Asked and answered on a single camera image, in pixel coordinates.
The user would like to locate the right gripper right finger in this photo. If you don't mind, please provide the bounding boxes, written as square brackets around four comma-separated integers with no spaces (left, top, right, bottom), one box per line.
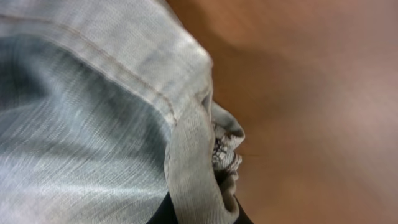
[234,198,254,224]

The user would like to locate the light blue denim jeans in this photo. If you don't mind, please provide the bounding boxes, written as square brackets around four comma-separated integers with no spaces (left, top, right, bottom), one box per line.
[1,0,244,223]

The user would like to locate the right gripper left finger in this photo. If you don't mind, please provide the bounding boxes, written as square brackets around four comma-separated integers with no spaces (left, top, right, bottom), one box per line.
[147,192,178,224]

